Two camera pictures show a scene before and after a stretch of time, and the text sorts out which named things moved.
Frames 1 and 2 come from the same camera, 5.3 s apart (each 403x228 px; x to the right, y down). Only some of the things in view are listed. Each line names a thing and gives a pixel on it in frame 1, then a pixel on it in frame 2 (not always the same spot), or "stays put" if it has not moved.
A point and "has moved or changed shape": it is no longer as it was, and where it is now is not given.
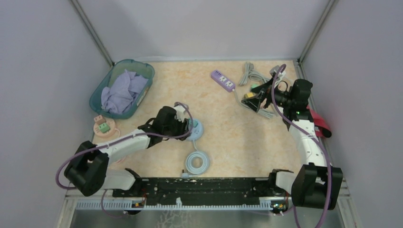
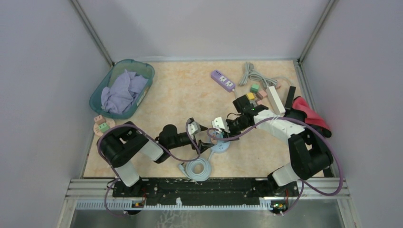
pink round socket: x=111 y=125 stays put
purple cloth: x=123 y=91 stays put
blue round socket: x=197 y=131 has moved or changed shape
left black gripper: x=184 y=126 -> x=202 y=146
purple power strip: x=223 y=81 stays put
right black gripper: x=254 y=103 -> x=232 y=134
